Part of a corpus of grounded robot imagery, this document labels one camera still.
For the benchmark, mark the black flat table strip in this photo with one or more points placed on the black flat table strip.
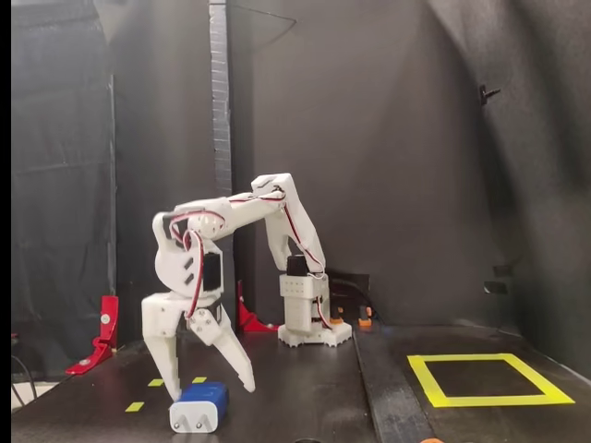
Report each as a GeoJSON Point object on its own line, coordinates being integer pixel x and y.
{"type": "Point", "coordinates": [388, 406]}

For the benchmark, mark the red metal bracket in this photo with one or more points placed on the red metal bracket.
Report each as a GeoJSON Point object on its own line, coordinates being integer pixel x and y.
{"type": "Point", "coordinates": [108, 323]}

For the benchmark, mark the blue white charger block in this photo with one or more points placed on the blue white charger block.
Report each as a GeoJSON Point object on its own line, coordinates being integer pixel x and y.
{"type": "Point", "coordinates": [203, 401]}

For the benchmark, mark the black binder clip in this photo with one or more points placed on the black binder clip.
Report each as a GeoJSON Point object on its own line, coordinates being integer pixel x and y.
{"type": "Point", "coordinates": [495, 287]}

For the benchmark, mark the orange black spring clamp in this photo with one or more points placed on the orange black spring clamp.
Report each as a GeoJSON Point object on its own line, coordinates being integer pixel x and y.
{"type": "Point", "coordinates": [365, 321]}
{"type": "Point", "coordinates": [337, 318]}
{"type": "Point", "coordinates": [432, 440]}

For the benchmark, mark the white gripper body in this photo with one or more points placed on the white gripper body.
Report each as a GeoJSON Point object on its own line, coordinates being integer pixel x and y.
{"type": "Point", "coordinates": [162, 316]}

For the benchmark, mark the yellow tape square outline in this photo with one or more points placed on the yellow tape square outline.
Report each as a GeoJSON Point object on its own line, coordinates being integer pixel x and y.
{"type": "Point", "coordinates": [498, 400]}

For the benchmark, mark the small black curtain clip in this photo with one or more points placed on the small black curtain clip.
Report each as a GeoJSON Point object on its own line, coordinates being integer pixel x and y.
{"type": "Point", "coordinates": [483, 94]}

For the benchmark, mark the black control box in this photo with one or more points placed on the black control box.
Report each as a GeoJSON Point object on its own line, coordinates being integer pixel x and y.
{"type": "Point", "coordinates": [358, 283]}

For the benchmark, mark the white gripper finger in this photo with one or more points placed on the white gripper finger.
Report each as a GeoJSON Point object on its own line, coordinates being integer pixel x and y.
{"type": "Point", "coordinates": [221, 341]}
{"type": "Point", "coordinates": [166, 364]}

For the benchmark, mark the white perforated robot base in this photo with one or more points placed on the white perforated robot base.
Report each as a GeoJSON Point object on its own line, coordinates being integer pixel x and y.
{"type": "Point", "coordinates": [314, 337]}

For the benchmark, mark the red metal screw clamp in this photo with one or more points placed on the red metal screw clamp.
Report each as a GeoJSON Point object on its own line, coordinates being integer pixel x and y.
{"type": "Point", "coordinates": [251, 320]}

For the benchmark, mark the tall black taped post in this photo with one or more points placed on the tall black taped post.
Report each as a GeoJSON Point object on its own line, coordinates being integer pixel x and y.
{"type": "Point", "coordinates": [220, 115]}

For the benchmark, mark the small yellow tape marker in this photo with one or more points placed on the small yellow tape marker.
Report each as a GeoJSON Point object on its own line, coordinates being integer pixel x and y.
{"type": "Point", "coordinates": [156, 382]}
{"type": "Point", "coordinates": [135, 406]}
{"type": "Point", "coordinates": [199, 379]}

